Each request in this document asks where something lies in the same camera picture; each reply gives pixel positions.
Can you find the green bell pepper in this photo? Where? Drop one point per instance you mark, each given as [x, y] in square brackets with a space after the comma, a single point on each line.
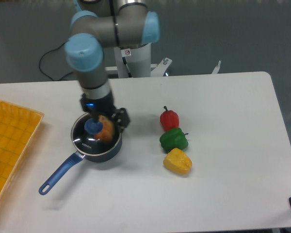
[174, 138]

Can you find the dark pot with blue handle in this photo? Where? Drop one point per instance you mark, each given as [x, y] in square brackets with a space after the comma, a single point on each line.
[72, 160]

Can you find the glass pot lid blue knob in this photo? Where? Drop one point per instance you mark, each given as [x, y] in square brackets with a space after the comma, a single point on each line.
[82, 136]

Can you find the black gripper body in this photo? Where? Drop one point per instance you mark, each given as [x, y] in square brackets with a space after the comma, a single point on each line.
[104, 105]

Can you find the red bell pepper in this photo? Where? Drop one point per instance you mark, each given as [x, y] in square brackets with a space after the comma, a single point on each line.
[169, 119]

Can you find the yellow bell pepper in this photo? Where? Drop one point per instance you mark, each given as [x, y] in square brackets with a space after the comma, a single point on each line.
[177, 162]

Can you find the yellow woven basket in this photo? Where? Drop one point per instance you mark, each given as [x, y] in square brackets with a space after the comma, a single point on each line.
[18, 125]

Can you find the knotted bread roll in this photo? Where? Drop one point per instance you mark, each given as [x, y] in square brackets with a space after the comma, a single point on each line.
[107, 132]

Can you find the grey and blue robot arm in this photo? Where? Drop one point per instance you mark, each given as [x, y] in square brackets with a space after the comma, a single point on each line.
[129, 28]

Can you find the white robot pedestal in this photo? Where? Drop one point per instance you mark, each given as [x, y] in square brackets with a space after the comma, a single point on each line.
[158, 59]

